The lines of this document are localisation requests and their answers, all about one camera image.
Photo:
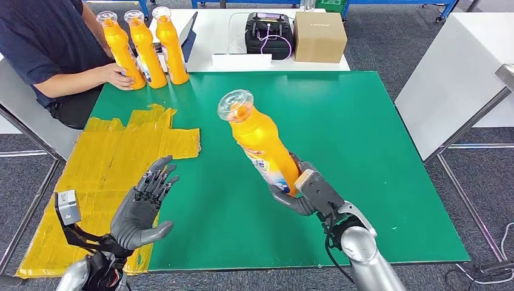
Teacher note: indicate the person's right hand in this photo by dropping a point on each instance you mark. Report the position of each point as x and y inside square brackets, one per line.
[116, 76]

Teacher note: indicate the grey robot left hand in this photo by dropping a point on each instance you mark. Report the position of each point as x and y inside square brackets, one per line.
[134, 221]

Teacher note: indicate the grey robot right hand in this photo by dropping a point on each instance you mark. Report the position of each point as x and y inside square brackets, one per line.
[295, 207]

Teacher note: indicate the orange plastic bottle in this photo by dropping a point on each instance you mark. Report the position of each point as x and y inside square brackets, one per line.
[120, 56]
[150, 60]
[261, 144]
[174, 56]

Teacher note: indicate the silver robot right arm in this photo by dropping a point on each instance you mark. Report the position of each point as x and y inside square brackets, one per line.
[361, 257]

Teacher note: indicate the person's right forearm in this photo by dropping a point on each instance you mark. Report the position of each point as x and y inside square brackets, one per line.
[68, 84]

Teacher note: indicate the yellow plastic sheet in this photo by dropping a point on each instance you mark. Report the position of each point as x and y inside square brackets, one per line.
[92, 168]

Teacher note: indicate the tablet with dark cover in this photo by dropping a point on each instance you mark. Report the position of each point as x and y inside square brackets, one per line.
[190, 40]

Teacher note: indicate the person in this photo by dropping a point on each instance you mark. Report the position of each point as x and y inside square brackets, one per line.
[36, 44]

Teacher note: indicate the white table with devices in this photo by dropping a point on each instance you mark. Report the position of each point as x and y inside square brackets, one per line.
[217, 34]

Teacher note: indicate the black carrying case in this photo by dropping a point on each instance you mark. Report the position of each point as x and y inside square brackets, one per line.
[253, 46]

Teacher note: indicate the brown cardboard box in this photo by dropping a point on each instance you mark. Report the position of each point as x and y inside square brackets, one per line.
[319, 38]

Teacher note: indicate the green plastic crate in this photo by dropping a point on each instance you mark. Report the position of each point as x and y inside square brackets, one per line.
[331, 5]

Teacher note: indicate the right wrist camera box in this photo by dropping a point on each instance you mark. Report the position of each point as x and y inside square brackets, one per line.
[321, 194]

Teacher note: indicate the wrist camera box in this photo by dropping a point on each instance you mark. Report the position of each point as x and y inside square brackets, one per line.
[321, 194]
[67, 209]

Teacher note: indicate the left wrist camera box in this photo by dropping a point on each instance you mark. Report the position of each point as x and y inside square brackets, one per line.
[67, 209]

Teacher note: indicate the blue metal rack frame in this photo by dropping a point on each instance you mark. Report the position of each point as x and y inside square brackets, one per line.
[144, 6]

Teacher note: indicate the white table with metal frame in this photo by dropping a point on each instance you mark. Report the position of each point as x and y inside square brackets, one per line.
[453, 76]
[16, 116]

